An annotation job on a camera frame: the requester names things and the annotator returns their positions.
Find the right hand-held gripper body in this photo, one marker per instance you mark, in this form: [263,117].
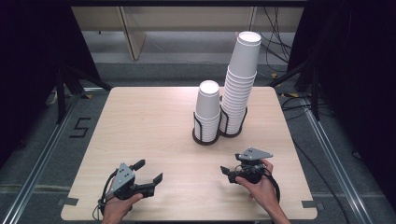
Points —
[253,154]

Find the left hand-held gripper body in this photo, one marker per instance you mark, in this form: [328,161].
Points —
[123,179]

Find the short stack of white cups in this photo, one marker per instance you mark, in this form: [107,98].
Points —
[208,105]

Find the person's left hand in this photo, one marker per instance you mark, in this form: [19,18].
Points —
[115,210]

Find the person's right hand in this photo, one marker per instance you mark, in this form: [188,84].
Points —
[266,193]

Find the black metal stand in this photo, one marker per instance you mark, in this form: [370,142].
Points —
[314,93]
[60,93]

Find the tall stack of white cups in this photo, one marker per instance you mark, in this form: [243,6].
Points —
[244,62]

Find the beige wooden cabinet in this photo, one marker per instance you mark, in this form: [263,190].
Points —
[186,18]

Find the metal floor rail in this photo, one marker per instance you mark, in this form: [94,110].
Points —
[34,174]
[337,168]

